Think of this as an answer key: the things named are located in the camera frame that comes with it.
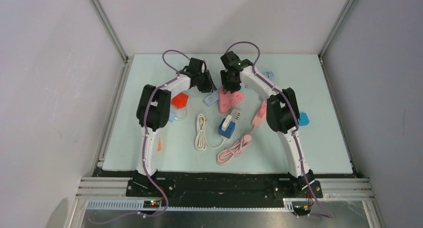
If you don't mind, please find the red cube socket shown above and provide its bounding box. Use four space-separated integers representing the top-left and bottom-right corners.
171 92 189 109

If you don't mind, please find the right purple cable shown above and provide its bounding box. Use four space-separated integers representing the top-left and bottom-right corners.
224 41 333 219

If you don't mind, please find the white coiled cable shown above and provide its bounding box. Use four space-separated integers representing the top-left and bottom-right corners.
195 113 228 151

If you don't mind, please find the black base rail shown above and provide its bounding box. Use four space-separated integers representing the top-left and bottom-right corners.
125 171 324 209

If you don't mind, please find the pink triangular power strip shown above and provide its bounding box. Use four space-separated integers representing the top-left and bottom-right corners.
218 87 245 114

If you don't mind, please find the light blue table mat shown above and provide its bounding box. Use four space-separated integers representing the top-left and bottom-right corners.
103 53 353 174

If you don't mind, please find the orange power strip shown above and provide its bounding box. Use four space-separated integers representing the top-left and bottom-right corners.
157 139 162 152

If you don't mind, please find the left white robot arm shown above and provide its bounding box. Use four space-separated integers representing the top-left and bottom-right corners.
136 58 216 196

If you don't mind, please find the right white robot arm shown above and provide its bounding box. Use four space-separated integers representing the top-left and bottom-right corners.
220 51 315 197

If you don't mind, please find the pink coiled cable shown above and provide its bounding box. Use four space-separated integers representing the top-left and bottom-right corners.
216 125 257 165

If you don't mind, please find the dark blue cube socket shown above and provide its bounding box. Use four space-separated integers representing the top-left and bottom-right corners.
218 118 236 139

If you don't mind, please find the light blue power strip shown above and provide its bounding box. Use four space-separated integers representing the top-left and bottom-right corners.
204 90 219 107

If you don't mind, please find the white plug adapter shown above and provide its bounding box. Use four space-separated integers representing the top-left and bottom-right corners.
220 118 236 132

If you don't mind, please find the small light blue charger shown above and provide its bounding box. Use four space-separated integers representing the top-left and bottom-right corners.
169 112 183 122

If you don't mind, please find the light blue coiled cable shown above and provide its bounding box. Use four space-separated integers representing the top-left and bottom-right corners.
242 70 276 90

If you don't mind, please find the white power strip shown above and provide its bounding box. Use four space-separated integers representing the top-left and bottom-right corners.
230 109 242 124

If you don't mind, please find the light blue plug adapter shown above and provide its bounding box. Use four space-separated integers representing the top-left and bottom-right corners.
298 112 310 126

